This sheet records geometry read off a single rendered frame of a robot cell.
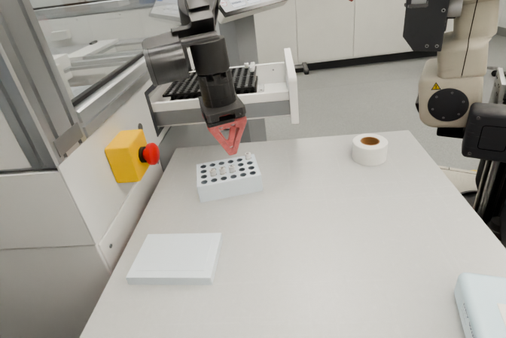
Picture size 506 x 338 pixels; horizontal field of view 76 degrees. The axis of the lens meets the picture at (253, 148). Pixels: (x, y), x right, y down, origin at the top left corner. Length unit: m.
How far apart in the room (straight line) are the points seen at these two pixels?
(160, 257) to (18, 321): 0.37
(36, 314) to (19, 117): 0.42
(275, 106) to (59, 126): 0.44
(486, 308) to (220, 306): 0.31
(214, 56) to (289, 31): 3.24
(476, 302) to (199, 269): 0.34
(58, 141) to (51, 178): 0.05
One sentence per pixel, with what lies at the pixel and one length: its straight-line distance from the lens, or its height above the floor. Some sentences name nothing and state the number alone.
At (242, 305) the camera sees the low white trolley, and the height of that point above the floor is 0.76.
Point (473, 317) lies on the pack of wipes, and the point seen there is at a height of 0.80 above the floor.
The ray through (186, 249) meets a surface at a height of 0.78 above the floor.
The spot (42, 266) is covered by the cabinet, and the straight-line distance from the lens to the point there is 0.67.
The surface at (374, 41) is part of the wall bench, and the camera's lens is 3.99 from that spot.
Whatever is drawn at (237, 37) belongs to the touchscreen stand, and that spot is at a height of 0.83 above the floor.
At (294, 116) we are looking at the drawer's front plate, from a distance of 0.74.
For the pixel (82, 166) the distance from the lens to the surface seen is 0.54.
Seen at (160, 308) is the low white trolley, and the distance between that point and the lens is 0.50.
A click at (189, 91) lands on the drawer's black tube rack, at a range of 0.81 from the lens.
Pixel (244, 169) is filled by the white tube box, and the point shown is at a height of 0.80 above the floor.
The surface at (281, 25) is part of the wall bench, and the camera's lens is 3.73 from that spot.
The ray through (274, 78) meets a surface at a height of 0.85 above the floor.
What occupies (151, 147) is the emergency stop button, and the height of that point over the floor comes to 0.89.
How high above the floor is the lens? 1.15
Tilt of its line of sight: 29 degrees down
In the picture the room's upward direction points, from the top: 8 degrees counter-clockwise
